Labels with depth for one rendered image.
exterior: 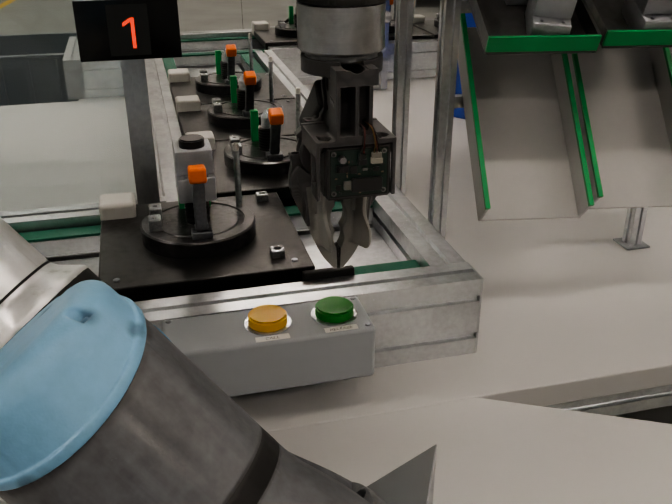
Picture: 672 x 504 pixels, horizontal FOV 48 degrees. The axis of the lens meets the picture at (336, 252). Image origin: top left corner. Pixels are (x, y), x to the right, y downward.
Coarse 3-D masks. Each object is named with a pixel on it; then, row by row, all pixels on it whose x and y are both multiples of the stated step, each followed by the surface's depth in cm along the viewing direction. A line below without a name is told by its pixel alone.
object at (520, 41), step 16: (480, 0) 94; (496, 0) 94; (480, 16) 89; (496, 16) 92; (512, 16) 92; (576, 16) 92; (592, 16) 89; (480, 32) 89; (496, 32) 90; (512, 32) 90; (576, 32) 90; (592, 32) 88; (496, 48) 87; (512, 48) 87; (528, 48) 87; (544, 48) 87; (560, 48) 87; (576, 48) 87; (592, 48) 87
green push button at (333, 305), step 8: (336, 296) 80; (320, 304) 79; (328, 304) 79; (336, 304) 79; (344, 304) 79; (352, 304) 79; (320, 312) 78; (328, 312) 77; (336, 312) 77; (344, 312) 78; (352, 312) 78; (328, 320) 77; (336, 320) 77; (344, 320) 78
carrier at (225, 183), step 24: (264, 120) 116; (216, 144) 127; (240, 144) 116; (264, 144) 118; (288, 144) 121; (216, 168) 117; (240, 168) 115; (264, 168) 113; (288, 168) 114; (216, 192) 108; (288, 192) 110
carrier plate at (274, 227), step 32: (128, 224) 98; (256, 224) 98; (288, 224) 98; (128, 256) 89; (160, 256) 89; (224, 256) 89; (256, 256) 89; (288, 256) 89; (128, 288) 83; (160, 288) 84; (192, 288) 84; (224, 288) 86
